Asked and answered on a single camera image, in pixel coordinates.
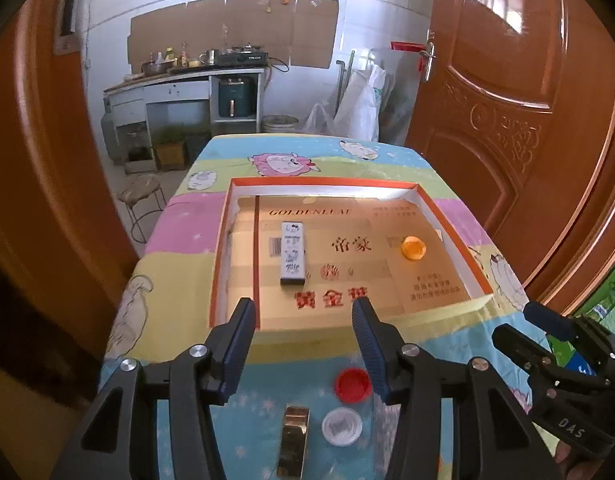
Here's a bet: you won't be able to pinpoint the white kitchen counter cabinet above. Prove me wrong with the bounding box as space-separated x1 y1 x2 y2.
104 67 266 160

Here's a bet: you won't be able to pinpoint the colourful cartoon tablecloth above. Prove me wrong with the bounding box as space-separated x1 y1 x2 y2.
99 132 563 480

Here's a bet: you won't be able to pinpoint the green and blue carton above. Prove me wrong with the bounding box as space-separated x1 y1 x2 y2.
547 267 615 375

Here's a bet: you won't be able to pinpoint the round metal stool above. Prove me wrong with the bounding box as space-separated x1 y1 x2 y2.
116 174 166 244

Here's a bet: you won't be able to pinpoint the red bottle cap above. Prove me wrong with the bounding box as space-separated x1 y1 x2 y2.
333 367 373 404

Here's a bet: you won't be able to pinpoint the black gas stove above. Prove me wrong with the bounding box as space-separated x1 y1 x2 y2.
216 46 268 68

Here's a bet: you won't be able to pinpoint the person right hand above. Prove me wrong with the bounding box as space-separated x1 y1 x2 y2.
554 441 615 480

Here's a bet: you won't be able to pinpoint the plain orange bottle cap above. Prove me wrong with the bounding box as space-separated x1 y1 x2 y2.
401 235 427 261

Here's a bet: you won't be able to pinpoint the dark green air fryer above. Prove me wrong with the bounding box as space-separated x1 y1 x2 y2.
219 77 256 118

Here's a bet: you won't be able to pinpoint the clear patterned plastic tube box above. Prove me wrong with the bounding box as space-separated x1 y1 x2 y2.
373 396 400 479

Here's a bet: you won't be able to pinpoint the gold rectangular box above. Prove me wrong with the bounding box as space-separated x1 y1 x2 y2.
276 405 309 479

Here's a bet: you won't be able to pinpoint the white bottle cap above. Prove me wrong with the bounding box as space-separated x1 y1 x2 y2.
321 408 363 448

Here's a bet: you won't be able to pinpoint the cardboard wall sheets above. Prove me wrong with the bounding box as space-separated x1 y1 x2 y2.
128 0 339 73

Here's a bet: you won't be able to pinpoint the white cartoon printed box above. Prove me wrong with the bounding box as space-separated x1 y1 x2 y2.
280 221 306 285

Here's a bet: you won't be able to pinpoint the shallow orange-rimmed cardboard tray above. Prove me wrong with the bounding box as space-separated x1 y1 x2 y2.
209 177 493 337

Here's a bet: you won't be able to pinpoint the white plastic sacks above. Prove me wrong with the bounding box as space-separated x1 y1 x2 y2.
300 49 387 142

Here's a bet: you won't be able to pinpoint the brown wooden door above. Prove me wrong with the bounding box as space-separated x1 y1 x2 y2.
406 0 615 301

